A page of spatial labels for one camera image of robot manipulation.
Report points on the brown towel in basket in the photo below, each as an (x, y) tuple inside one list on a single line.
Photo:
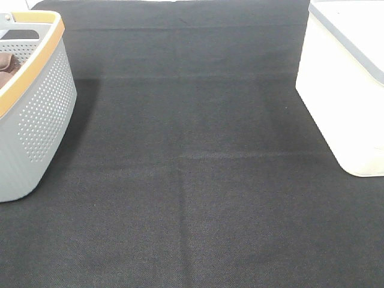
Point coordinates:
[(9, 65)]

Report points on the black fabric table mat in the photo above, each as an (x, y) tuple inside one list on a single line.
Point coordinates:
[(190, 160)]

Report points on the grey perforated laundry basket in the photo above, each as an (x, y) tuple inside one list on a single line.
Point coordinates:
[(37, 102)]

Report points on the white storage bin grey rim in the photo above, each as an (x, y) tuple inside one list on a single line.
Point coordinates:
[(340, 81)]

